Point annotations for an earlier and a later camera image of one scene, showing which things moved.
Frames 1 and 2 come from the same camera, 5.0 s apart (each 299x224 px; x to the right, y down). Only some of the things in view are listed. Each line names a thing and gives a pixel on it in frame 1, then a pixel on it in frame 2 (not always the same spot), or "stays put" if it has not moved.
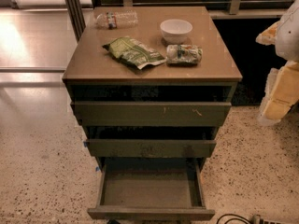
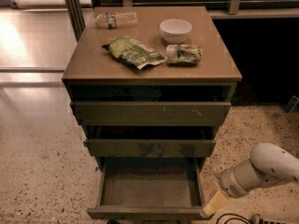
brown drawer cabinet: [151, 86] stays put
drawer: [150, 114] stays put
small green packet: [183, 55] stays put
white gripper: [289, 36] to [230, 183]
